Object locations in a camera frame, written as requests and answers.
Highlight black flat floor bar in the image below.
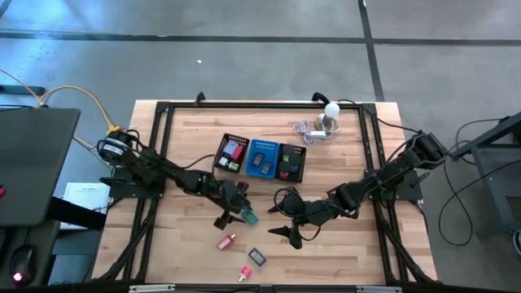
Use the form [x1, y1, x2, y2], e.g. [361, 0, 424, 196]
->
[0, 84, 46, 97]

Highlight dark grey laptop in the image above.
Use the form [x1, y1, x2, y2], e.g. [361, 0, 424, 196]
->
[0, 107, 81, 227]

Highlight black aluminium rig frame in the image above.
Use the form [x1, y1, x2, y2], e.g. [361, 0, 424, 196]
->
[91, 91, 439, 286]

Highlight silver metal bracket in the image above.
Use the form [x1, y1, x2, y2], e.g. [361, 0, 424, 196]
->
[129, 284, 177, 293]
[356, 285, 404, 293]

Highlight purple plastic tray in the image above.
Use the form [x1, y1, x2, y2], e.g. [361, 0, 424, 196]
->
[247, 247, 268, 268]

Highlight white paper sheet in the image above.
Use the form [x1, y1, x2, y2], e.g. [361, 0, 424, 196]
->
[62, 181, 112, 215]

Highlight black mouse pad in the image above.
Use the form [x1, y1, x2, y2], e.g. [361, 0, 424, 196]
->
[0, 221, 62, 288]

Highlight pink-red USB charger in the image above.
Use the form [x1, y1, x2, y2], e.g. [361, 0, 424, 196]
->
[216, 233, 238, 251]

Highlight yellow cable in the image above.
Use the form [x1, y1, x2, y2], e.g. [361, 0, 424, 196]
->
[0, 67, 123, 155]

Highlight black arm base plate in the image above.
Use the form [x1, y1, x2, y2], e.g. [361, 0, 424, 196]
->
[101, 177, 168, 200]
[366, 169, 424, 203]

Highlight thin black cable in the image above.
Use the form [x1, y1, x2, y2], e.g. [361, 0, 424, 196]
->
[336, 98, 422, 134]

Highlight black computer mouse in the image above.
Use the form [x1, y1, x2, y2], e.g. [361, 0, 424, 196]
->
[8, 245, 34, 287]

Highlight black plastic basket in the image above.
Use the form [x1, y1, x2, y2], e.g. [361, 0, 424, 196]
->
[276, 142, 308, 184]
[212, 133, 251, 174]

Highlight teal plastic tray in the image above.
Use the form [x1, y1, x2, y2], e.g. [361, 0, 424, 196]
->
[240, 208, 260, 226]

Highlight black floor cable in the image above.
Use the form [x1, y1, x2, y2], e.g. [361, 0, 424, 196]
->
[437, 156, 521, 247]

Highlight dark metal stand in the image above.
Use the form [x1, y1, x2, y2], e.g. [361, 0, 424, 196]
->
[447, 109, 521, 239]

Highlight blue plastic basket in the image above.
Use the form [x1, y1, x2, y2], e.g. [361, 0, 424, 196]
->
[244, 138, 282, 180]

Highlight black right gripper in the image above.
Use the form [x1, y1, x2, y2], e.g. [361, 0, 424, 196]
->
[267, 187, 341, 251]

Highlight white light bulb on base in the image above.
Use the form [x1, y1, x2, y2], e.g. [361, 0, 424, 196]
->
[314, 102, 341, 133]

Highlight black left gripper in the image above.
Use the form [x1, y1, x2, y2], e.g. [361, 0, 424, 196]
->
[211, 178, 255, 232]

